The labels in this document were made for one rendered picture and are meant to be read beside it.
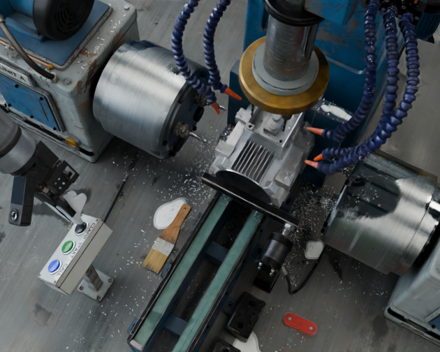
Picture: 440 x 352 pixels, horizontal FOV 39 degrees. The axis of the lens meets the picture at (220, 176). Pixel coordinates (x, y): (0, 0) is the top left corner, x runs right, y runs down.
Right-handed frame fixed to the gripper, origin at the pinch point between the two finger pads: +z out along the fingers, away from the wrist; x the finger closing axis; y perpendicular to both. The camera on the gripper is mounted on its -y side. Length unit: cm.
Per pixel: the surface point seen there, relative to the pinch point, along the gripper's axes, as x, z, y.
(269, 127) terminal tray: -24.2, 11.2, 39.7
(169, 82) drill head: -5.9, -5.5, 36.9
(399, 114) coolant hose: -61, 0, 37
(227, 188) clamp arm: -16.6, 17.8, 25.6
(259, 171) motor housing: -24.5, 15.6, 30.5
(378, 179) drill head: -49, 23, 38
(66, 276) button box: -3.4, 3.6, -10.6
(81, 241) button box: -2.4, 2.3, -2.8
